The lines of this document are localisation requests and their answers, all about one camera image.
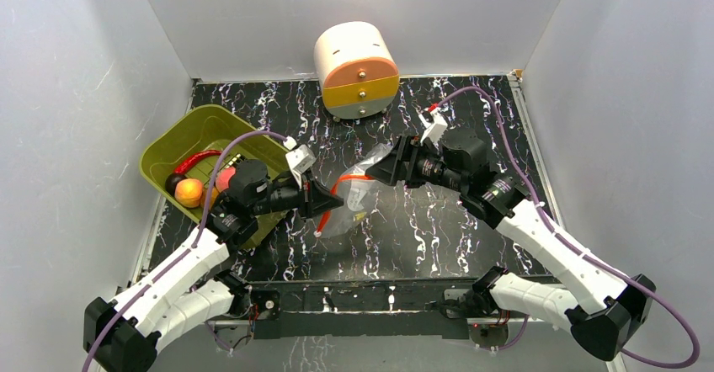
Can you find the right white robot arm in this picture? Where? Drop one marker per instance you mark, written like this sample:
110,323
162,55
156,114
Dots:
558,269

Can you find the aluminium frame rail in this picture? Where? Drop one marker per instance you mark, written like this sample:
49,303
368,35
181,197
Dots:
128,332

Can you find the clear zip bag orange zipper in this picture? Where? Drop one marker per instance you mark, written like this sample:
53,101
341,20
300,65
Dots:
359,194

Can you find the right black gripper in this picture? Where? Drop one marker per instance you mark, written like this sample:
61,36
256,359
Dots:
405,163

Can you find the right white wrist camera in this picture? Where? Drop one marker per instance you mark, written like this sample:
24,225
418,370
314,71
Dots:
434,123

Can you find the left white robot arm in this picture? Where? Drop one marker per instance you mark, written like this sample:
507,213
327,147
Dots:
128,332

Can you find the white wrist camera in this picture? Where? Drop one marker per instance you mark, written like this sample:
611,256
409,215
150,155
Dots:
299,158
434,123

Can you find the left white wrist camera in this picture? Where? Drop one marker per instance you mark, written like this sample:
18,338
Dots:
299,158

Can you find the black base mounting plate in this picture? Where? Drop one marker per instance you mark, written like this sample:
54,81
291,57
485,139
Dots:
369,307

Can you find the white cylindrical drawer cabinet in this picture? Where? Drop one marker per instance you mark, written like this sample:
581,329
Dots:
357,75

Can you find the olive green plastic basket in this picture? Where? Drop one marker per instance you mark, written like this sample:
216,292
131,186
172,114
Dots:
208,127

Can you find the dark purple toy plum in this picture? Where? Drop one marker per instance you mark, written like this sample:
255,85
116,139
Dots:
172,182

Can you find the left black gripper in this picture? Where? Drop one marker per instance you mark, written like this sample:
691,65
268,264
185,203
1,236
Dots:
313,199

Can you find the red toy chili pepper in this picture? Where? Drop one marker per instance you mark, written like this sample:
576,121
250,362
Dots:
190,162

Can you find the orange peach toy fruit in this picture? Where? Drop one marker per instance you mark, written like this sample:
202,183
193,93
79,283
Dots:
189,192

